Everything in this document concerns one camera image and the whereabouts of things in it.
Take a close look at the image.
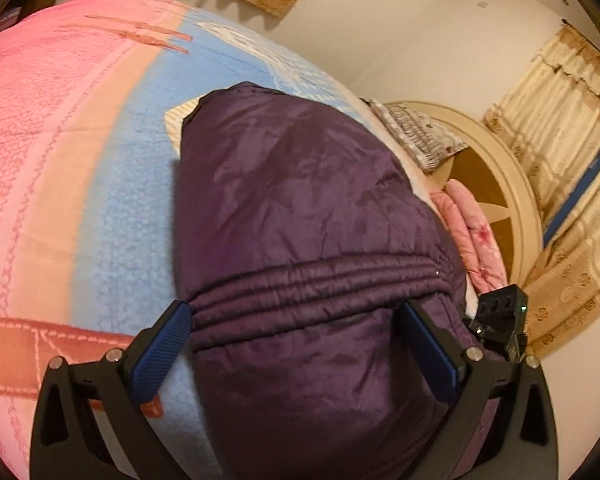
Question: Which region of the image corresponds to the dark purple quilted jacket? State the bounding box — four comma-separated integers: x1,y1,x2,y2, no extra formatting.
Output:
174,82,475,479

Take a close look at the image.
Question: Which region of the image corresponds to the folded pink floral quilt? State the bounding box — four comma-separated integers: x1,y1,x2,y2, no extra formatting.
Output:
430,179,508,295

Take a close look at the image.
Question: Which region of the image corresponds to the cream wooden bed headboard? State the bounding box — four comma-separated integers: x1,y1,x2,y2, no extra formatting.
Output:
403,101,543,286

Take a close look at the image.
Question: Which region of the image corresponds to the grey patterned pillow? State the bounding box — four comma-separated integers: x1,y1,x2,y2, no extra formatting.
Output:
363,99,468,174

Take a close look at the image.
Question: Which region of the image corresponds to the beige curtain behind headboard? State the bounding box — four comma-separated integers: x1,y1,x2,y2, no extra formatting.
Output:
483,24,600,356

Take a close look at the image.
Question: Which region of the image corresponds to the pink and blue bed blanket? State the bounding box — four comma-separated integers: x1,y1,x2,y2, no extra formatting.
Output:
0,0,447,480

